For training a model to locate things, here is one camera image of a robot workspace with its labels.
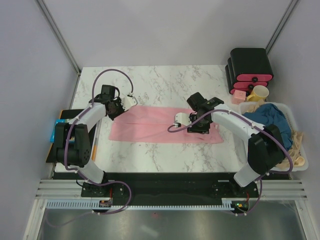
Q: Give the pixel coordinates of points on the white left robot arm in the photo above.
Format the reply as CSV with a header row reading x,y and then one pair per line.
x,y
72,146

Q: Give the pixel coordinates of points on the right aluminium frame post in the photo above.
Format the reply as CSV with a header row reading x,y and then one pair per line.
x,y
281,25

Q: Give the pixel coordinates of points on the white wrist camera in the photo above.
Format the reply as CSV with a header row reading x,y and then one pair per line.
x,y
182,119
128,102

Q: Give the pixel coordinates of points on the aluminium frame post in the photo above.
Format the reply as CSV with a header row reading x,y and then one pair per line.
x,y
281,25
58,35

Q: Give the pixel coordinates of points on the pink cube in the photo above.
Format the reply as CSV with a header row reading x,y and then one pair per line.
x,y
238,97

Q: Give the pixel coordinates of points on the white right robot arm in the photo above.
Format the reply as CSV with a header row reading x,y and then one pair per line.
x,y
265,147

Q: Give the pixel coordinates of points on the left aluminium frame post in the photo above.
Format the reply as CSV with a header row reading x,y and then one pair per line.
x,y
58,35

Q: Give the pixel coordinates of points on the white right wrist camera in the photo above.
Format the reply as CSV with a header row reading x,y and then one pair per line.
x,y
182,119

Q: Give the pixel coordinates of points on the white slotted cable duct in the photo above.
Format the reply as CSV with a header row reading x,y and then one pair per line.
x,y
95,204

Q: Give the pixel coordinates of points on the blue treehouse book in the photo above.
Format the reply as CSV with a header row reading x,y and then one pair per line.
x,y
52,137

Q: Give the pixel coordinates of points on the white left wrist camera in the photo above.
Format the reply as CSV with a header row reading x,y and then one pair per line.
x,y
128,102

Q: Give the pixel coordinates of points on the blue t shirt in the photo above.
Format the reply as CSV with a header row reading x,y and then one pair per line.
x,y
269,114

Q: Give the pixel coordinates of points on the white plastic basket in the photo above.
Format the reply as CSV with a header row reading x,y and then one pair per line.
x,y
297,153

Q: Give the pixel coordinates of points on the black orange notebook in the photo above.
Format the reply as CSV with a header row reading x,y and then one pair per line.
x,y
66,115

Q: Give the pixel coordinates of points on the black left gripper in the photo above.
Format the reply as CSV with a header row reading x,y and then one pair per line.
x,y
118,101

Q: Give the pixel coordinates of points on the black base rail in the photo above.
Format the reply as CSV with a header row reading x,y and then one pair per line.
x,y
170,188

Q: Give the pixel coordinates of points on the yellow mug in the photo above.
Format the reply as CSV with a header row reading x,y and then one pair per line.
x,y
259,92

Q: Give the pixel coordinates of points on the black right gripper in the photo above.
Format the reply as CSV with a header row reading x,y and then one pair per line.
x,y
192,129

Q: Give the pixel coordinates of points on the black pink drawer unit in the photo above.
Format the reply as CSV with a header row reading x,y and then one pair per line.
x,y
247,68

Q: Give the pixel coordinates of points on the pink t shirt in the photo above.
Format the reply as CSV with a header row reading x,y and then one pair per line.
x,y
149,124

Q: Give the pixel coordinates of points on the beige t shirt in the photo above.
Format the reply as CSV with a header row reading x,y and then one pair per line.
x,y
280,115

